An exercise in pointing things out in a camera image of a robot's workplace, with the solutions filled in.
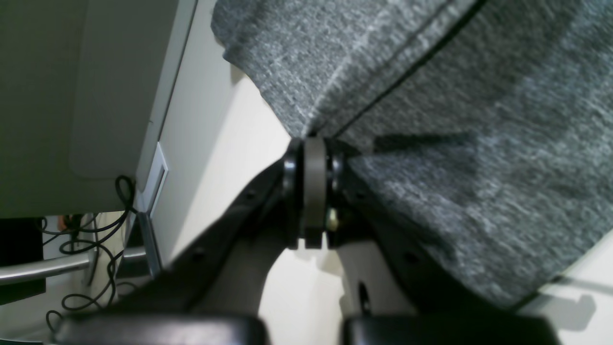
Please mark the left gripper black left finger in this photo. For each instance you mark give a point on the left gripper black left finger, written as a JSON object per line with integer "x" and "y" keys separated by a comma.
{"x": 210, "y": 293}

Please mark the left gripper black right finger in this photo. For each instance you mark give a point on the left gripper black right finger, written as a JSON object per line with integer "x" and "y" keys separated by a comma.
{"x": 402, "y": 295}

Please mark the grey long-sleeve T-shirt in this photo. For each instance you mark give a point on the grey long-sleeve T-shirt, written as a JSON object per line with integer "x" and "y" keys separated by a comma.
{"x": 487, "y": 122}

